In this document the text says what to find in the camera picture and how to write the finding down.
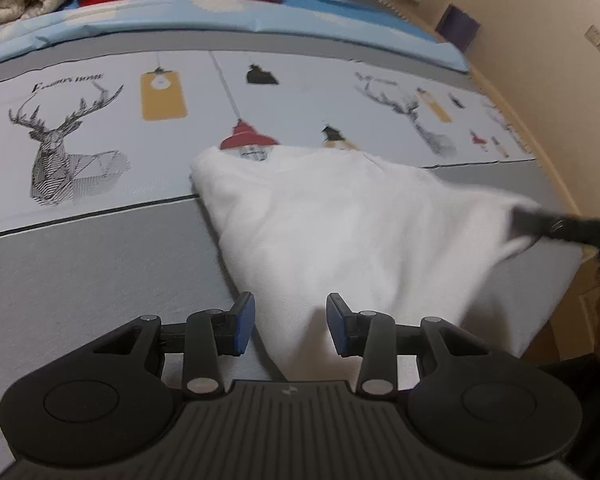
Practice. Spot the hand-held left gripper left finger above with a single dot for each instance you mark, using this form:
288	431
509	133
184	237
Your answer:
244	322

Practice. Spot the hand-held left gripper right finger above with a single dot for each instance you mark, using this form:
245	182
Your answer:
336	322

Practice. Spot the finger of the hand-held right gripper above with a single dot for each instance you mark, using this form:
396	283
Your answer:
545	221

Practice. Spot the white small garment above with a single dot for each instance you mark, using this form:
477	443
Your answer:
360	235

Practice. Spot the deer print bed sheet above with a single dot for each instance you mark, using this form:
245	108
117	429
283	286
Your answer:
90	240

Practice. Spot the purple box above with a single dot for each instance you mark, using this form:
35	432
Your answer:
459	27

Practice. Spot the light blue cloud print bedding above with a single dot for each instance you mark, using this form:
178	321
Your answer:
260	20

